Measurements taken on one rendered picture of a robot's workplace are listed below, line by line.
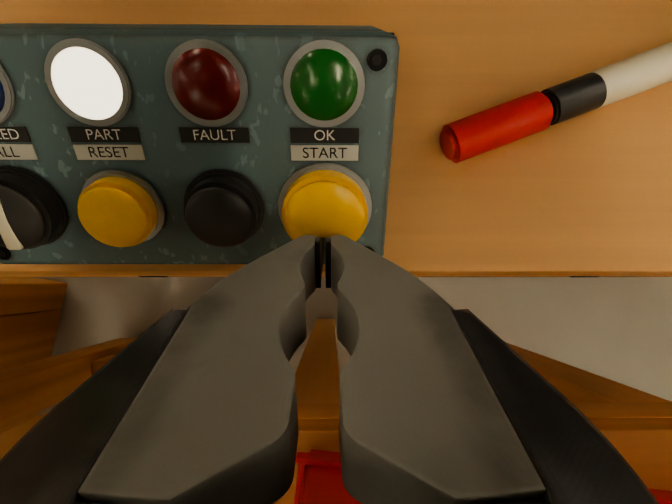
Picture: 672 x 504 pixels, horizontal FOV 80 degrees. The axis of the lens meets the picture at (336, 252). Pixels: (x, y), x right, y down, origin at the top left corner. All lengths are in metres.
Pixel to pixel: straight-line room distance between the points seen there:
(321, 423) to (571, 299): 1.02
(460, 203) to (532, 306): 1.02
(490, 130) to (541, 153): 0.03
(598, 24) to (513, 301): 0.99
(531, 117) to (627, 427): 0.23
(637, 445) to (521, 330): 0.85
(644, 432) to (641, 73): 0.23
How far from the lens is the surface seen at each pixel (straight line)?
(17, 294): 1.14
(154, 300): 1.17
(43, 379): 0.86
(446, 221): 0.18
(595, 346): 1.28
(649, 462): 0.36
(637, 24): 0.24
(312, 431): 0.29
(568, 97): 0.19
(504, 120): 0.18
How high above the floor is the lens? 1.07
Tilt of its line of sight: 86 degrees down
